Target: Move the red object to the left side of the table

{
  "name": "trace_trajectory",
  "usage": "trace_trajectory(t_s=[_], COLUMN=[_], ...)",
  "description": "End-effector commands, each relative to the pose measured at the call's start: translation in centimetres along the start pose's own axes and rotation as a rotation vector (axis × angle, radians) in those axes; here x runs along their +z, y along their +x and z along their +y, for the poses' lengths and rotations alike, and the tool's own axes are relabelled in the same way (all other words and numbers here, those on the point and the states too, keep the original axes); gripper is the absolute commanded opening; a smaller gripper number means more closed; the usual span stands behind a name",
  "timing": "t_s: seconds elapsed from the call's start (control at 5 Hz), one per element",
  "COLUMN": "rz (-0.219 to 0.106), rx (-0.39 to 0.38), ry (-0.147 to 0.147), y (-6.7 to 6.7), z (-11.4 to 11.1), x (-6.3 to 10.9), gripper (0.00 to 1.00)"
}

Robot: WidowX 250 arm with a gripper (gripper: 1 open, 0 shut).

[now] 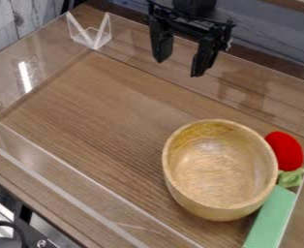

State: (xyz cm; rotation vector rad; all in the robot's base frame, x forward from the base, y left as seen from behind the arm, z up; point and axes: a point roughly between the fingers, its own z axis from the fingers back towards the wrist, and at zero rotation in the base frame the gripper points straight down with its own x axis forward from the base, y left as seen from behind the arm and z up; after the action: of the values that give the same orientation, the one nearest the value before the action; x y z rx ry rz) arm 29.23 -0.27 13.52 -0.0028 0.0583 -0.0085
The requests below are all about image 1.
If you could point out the wooden bowl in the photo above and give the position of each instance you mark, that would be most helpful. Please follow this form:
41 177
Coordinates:
220 169

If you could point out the green foam block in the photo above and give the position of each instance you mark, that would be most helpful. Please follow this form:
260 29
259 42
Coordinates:
267 231

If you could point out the red plush strawberry toy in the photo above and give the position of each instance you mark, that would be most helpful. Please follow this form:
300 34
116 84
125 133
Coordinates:
289 154

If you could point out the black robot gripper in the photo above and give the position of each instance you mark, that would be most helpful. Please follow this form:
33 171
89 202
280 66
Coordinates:
196 18

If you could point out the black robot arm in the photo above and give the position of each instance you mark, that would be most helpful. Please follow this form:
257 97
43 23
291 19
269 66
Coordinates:
193 18

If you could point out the clear acrylic barrier panels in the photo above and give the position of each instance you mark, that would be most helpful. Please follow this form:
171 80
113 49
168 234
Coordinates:
87 116

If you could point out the clear acrylic corner bracket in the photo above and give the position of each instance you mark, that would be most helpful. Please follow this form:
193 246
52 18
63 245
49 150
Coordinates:
91 37

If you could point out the black metal table frame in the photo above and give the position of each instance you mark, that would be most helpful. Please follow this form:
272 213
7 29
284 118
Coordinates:
35 238

